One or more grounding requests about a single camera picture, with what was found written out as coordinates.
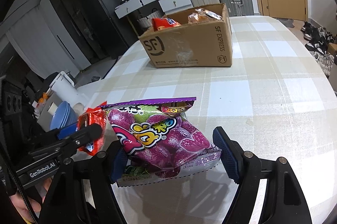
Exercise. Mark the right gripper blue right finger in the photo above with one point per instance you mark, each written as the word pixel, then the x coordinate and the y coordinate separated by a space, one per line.
pixel 230 157

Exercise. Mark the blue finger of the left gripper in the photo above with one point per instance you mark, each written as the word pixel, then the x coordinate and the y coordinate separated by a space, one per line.
pixel 67 131

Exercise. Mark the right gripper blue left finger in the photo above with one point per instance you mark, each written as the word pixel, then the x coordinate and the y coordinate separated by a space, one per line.
pixel 119 163

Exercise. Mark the red chocolate pie packet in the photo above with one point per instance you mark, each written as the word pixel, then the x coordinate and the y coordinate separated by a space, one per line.
pixel 93 121

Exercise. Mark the purple grape candy bag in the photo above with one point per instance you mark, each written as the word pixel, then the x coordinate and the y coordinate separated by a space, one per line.
pixel 159 141

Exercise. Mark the red cone snack bag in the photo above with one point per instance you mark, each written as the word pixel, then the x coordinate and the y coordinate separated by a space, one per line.
pixel 163 23

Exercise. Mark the blue bowl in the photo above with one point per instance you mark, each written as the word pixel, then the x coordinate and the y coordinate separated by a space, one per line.
pixel 64 116

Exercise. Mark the white electric kettle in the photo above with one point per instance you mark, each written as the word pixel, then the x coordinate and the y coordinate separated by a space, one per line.
pixel 65 89

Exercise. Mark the checked tablecloth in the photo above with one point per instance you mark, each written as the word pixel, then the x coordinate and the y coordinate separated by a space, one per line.
pixel 274 100

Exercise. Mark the SF cardboard box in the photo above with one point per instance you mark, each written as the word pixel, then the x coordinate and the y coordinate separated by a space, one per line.
pixel 205 44

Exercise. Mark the black refrigerator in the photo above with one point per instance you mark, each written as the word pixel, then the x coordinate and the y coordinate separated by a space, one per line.
pixel 114 35

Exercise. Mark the woven laundry basket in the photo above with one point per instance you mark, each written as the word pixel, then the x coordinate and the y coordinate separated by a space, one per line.
pixel 146 21

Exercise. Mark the orange bread packet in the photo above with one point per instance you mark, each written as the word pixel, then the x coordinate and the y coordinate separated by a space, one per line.
pixel 203 15

